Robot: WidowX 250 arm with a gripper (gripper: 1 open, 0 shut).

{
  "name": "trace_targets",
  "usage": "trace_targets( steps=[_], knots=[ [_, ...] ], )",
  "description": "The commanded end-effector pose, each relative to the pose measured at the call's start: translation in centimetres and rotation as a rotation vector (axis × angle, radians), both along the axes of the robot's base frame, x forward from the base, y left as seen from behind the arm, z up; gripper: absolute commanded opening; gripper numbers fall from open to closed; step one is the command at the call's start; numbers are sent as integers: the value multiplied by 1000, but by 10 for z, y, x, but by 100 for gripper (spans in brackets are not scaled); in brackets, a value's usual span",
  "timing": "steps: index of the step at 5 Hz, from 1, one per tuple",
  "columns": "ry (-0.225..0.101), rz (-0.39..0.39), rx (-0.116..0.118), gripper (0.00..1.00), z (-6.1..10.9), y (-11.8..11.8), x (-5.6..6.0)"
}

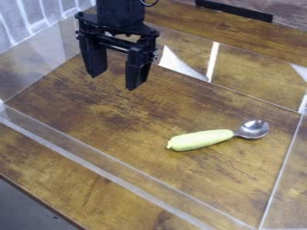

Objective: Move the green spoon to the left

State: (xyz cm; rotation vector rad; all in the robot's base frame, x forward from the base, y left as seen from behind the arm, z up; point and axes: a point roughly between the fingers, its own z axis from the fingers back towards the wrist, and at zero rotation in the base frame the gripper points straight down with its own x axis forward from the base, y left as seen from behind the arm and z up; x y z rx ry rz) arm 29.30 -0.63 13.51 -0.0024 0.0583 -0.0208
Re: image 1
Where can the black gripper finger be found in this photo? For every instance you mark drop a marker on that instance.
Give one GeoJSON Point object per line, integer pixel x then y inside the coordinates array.
{"type": "Point", "coordinates": [94, 54]}
{"type": "Point", "coordinates": [141, 56]}

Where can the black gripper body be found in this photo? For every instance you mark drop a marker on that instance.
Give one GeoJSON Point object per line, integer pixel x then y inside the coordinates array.
{"type": "Point", "coordinates": [117, 27]}

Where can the green handled metal spoon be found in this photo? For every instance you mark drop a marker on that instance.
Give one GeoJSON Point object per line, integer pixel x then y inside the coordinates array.
{"type": "Point", "coordinates": [252, 130]}

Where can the black bar on table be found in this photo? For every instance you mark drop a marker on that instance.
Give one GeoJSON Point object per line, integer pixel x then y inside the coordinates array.
{"type": "Point", "coordinates": [244, 12]}

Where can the clear acrylic enclosure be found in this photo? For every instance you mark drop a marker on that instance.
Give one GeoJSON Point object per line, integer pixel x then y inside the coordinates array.
{"type": "Point", "coordinates": [84, 143]}

